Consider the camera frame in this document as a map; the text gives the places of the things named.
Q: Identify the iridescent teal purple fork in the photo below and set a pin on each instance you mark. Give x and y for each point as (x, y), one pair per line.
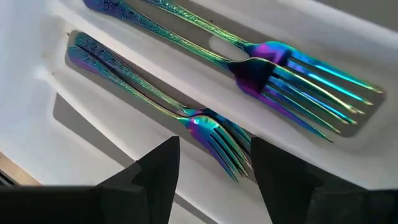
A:
(273, 51)
(252, 74)

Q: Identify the white plastic cutlery tray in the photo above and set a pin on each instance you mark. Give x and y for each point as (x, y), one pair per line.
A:
(31, 93)

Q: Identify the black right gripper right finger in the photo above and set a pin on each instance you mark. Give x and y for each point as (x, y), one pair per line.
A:
(276, 180)

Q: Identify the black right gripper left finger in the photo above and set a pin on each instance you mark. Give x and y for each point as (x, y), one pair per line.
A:
(161, 174)

